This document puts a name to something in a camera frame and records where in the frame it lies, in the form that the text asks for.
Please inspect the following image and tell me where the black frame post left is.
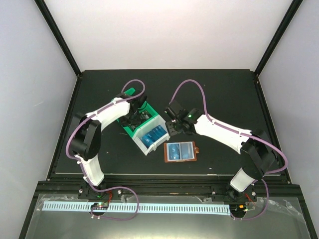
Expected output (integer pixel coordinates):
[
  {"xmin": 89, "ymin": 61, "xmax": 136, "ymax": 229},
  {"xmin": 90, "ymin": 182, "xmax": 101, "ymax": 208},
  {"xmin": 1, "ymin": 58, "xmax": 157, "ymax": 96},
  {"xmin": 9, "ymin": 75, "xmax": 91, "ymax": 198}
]
[{"xmin": 34, "ymin": 0, "xmax": 82, "ymax": 77}]

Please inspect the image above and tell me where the purple cable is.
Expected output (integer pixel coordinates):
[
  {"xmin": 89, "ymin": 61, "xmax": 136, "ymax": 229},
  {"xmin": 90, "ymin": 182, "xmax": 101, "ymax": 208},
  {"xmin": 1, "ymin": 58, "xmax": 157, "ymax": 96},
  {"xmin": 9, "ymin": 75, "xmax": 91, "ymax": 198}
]
[
  {"xmin": 65, "ymin": 79, "xmax": 147, "ymax": 222},
  {"xmin": 168, "ymin": 79, "xmax": 290, "ymax": 221}
]

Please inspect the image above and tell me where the green double storage bin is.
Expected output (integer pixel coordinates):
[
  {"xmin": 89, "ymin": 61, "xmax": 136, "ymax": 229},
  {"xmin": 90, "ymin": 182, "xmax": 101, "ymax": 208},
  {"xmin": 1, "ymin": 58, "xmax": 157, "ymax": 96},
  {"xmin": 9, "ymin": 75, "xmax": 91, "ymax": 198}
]
[{"xmin": 117, "ymin": 93, "xmax": 159, "ymax": 138}]

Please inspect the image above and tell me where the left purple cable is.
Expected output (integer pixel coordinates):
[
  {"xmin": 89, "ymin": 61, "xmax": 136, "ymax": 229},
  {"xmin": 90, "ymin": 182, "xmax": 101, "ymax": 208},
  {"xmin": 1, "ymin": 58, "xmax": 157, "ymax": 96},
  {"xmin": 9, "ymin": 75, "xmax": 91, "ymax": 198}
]
[{"xmin": 65, "ymin": 79, "xmax": 147, "ymax": 222}]

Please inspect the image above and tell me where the white slotted cable duct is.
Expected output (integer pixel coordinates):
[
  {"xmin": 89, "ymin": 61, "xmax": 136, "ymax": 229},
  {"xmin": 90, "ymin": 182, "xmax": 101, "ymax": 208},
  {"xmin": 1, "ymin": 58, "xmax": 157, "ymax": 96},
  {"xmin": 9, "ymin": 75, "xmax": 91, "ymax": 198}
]
[{"xmin": 42, "ymin": 201, "xmax": 231, "ymax": 216}]

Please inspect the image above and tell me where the black frame post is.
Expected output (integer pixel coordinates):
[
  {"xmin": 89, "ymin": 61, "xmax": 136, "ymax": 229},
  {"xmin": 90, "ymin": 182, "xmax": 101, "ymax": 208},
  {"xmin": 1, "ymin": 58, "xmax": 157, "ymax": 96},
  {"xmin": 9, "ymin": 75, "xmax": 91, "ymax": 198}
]
[
  {"xmin": 34, "ymin": 0, "xmax": 82, "ymax": 77},
  {"xmin": 253, "ymin": 0, "xmax": 304, "ymax": 75}
]

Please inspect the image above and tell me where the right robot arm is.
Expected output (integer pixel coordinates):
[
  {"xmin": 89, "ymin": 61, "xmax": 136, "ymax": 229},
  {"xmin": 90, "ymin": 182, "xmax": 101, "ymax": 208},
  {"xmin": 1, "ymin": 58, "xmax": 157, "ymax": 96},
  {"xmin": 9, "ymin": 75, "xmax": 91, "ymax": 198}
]
[{"xmin": 164, "ymin": 100, "xmax": 277, "ymax": 202}]

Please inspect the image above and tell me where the white storage bin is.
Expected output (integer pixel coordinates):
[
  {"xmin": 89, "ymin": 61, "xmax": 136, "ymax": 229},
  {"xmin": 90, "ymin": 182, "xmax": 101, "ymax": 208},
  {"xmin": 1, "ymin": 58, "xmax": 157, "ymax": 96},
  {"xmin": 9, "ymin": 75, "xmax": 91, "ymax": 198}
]
[{"xmin": 132, "ymin": 115, "xmax": 170, "ymax": 155}]

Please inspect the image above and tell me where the brown leather card holder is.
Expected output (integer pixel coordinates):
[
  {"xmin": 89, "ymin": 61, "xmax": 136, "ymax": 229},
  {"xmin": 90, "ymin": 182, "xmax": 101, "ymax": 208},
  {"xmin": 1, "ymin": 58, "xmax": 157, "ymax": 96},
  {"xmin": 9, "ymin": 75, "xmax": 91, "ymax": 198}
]
[{"xmin": 164, "ymin": 141, "xmax": 199, "ymax": 163}]

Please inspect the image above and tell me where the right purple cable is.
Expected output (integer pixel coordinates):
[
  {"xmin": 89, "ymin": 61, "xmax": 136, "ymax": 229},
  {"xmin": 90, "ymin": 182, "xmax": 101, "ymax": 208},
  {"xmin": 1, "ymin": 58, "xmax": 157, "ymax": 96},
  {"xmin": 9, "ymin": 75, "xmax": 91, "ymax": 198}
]
[{"xmin": 168, "ymin": 79, "xmax": 290, "ymax": 221}]

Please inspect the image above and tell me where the blue cards stack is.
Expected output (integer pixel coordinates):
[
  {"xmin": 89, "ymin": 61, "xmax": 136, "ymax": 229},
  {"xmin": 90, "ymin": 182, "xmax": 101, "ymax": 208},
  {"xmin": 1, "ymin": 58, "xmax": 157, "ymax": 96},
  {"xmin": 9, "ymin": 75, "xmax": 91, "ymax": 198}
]
[{"xmin": 140, "ymin": 125, "xmax": 167, "ymax": 148}]

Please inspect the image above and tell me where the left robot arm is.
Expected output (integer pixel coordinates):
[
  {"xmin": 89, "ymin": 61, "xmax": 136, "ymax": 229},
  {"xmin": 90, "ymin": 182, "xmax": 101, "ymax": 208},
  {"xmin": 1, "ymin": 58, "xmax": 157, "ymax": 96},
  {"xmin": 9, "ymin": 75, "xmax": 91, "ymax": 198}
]
[{"xmin": 65, "ymin": 92, "xmax": 147, "ymax": 199}]

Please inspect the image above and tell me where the black frame post right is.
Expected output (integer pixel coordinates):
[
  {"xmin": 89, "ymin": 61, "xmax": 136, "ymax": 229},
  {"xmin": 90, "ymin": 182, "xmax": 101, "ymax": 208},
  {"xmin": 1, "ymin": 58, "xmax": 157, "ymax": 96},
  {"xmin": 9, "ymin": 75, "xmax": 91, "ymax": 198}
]
[{"xmin": 253, "ymin": 0, "xmax": 304, "ymax": 75}]

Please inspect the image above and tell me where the black cards stack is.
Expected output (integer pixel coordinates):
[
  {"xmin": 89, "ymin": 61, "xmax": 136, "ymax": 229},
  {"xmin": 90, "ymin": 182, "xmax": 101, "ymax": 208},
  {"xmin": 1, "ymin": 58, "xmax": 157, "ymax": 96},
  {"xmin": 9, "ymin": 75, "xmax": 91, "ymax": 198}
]
[{"xmin": 140, "ymin": 110, "xmax": 152, "ymax": 122}]

